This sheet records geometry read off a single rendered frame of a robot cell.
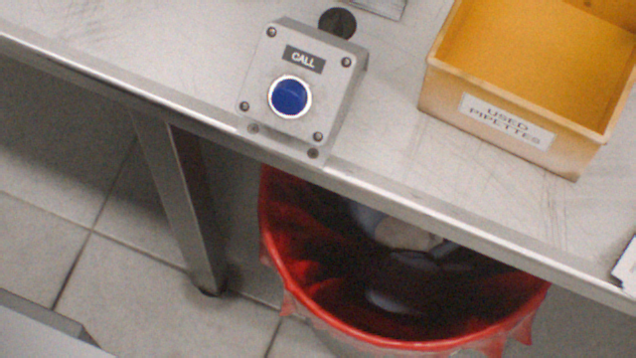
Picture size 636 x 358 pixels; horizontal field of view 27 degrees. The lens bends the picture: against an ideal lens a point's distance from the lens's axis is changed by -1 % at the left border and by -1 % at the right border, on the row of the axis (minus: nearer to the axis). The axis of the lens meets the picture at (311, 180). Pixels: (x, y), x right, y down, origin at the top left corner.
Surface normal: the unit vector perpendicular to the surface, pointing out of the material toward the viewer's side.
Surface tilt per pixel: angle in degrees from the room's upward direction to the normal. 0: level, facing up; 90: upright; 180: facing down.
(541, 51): 0
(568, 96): 0
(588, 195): 0
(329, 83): 30
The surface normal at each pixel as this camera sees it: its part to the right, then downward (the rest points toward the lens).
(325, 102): -0.19, 0.19
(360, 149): 0.01, -0.29
